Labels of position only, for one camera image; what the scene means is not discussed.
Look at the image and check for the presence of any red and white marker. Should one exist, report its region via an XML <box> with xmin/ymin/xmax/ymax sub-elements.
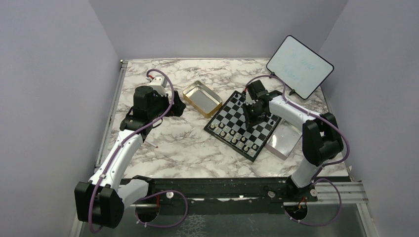
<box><xmin>145</xmin><ymin>141</ymin><xmax>158</xmax><ymax>148</ymax></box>

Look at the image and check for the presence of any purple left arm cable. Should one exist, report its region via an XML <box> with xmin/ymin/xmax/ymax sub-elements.
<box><xmin>88</xmin><ymin>69</ymin><xmax>189</xmax><ymax>234</ymax></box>

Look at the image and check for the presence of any black and white chessboard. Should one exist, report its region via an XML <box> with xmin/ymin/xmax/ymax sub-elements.
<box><xmin>204</xmin><ymin>91</ymin><xmax>282</xmax><ymax>162</ymax></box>

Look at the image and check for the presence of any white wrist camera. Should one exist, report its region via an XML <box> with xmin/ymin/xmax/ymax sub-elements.
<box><xmin>148</xmin><ymin>75</ymin><xmax>168</xmax><ymax>97</ymax></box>
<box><xmin>245</xmin><ymin>93</ymin><xmax>256</xmax><ymax>106</ymax></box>

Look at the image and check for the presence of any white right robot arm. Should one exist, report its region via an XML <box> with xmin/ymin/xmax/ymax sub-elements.
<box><xmin>243</xmin><ymin>80</ymin><xmax>343</xmax><ymax>201</ymax></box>

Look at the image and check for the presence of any silver metal tin lid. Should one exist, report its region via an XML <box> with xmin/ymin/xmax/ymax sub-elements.
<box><xmin>265</xmin><ymin>119</ymin><xmax>302</xmax><ymax>160</ymax></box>

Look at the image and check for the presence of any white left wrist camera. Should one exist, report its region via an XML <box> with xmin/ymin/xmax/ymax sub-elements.
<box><xmin>148</xmin><ymin>75</ymin><xmax>168</xmax><ymax>97</ymax></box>

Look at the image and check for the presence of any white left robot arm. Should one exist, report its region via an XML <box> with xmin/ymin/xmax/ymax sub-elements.
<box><xmin>74</xmin><ymin>85</ymin><xmax>186</xmax><ymax>234</ymax></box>

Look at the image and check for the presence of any yellow metal tin box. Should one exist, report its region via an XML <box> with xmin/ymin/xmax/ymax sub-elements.
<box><xmin>183</xmin><ymin>80</ymin><xmax>223</xmax><ymax>118</ymax></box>

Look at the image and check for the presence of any small whiteboard on stand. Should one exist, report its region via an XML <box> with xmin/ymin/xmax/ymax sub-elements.
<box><xmin>266</xmin><ymin>35</ymin><xmax>335</xmax><ymax>99</ymax></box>

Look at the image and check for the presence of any aluminium frame rail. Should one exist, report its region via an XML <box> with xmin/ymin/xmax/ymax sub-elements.
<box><xmin>94</xmin><ymin>59</ymin><xmax>129</xmax><ymax>171</ymax></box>

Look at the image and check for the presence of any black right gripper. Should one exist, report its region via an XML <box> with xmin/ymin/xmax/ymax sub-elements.
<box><xmin>242</xmin><ymin>101</ymin><xmax>265</xmax><ymax>128</ymax></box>

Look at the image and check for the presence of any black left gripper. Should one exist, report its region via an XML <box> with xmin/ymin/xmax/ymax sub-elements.
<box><xmin>148</xmin><ymin>90</ymin><xmax>186</xmax><ymax>119</ymax></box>

